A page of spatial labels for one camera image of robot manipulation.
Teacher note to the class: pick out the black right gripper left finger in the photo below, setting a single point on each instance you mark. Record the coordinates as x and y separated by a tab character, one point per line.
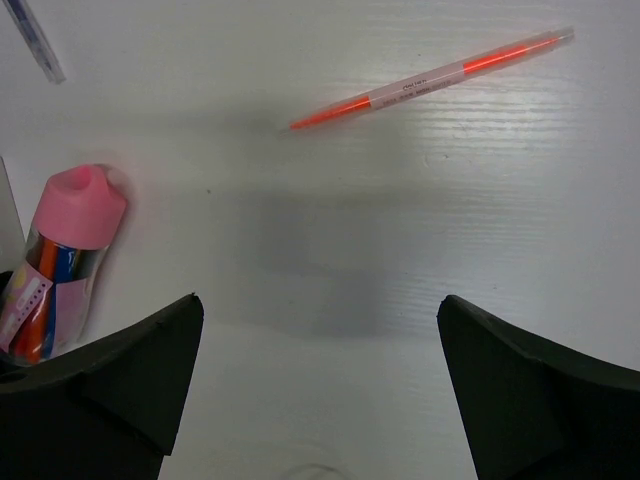
108	410

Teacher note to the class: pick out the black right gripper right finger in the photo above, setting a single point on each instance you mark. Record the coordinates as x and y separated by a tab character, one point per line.
534	409

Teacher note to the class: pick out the orange highlighter pen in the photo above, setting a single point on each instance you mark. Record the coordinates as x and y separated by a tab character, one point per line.
431	81

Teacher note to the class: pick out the white slotted container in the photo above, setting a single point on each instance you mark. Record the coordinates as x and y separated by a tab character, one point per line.
11	233

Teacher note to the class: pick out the blue pen near containers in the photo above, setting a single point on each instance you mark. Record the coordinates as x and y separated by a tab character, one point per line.
36	40

